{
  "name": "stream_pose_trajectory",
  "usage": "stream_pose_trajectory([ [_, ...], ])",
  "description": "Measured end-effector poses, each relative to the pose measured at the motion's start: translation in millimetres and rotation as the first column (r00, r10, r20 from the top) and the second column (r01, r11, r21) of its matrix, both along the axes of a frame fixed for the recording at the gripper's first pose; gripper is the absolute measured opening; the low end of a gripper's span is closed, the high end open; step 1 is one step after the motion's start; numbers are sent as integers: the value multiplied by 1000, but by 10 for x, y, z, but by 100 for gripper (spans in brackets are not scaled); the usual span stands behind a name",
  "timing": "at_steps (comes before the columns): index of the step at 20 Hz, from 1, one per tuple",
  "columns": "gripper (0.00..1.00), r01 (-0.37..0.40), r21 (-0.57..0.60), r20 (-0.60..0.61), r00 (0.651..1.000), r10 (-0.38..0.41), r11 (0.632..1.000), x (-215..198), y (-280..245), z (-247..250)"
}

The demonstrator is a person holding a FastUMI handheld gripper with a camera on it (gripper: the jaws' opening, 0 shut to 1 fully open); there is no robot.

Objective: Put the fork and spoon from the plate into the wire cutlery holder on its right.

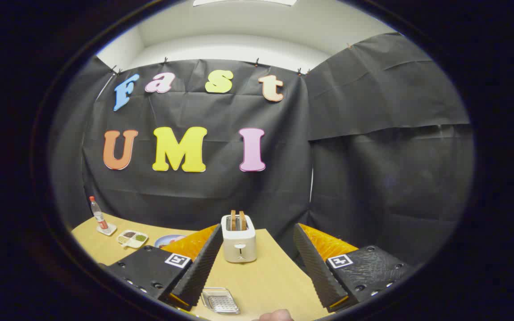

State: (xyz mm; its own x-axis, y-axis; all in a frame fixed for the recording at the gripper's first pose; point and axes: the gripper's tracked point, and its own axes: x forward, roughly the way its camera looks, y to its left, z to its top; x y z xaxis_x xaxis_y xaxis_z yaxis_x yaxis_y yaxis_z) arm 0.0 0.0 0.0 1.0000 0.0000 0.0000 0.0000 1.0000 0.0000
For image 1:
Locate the blue oval plate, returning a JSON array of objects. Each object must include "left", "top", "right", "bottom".
[{"left": 154, "top": 235, "right": 187, "bottom": 249}]

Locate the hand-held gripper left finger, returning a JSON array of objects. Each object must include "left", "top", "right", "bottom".
[{"left": 99, "top": 224, "right": 224, "bottom": 312}]

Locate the white toaster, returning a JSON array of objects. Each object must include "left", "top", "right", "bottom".
[{"left": 220, "top": 214, "right": 257, "bottom": 263}]

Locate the clear bottle red label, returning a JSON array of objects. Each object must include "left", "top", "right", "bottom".
[{"left": 89, "top": 196, "right": 109, "bottom": 230}]

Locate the metal wire cutlery basket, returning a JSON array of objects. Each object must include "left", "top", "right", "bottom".
[{"left": 201, "top": 287, "right": 240, "bottom": 314}]

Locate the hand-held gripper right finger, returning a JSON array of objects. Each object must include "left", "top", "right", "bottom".
[{"left": 293, "top": 223, "right": 416, "bottom": 313}]

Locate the ceiling light panel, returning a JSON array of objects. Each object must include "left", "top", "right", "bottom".
[{"left": 193, "top": 0, "right": 298, "bottom": 6}]

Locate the white divided condiment tray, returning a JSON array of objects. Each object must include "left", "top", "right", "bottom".
[{"left": 116, "top": 230, "right": 149, "bottom": 249}]

